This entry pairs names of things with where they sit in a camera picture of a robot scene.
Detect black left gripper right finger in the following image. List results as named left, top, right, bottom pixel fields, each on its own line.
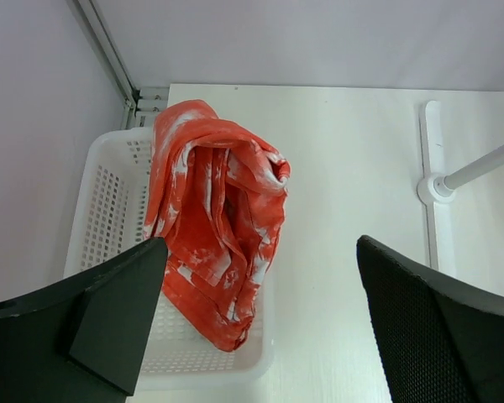
left=356, top=236, right=504, bottom=402

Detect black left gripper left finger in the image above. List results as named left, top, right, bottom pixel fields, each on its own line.
left=0, top=238, right=168, bottom=402

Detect orange white patterned trousers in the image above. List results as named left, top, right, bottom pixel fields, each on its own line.
left=143, top=100, right=291, bottom=352

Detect white clothes rack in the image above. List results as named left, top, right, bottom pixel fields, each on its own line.
left=417, top=100, right=504, bottom=277

